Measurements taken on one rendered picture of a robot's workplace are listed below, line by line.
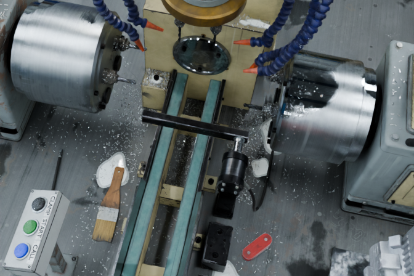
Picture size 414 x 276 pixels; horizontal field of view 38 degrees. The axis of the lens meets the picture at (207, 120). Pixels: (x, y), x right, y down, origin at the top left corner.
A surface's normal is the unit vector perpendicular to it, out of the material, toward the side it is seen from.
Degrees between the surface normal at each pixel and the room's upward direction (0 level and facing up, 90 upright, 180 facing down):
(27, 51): 39
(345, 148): 73
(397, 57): 0
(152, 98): 90
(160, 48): 90
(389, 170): 89
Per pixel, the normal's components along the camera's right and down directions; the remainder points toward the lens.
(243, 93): -0.20, 0.84
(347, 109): -0.05, 0.02
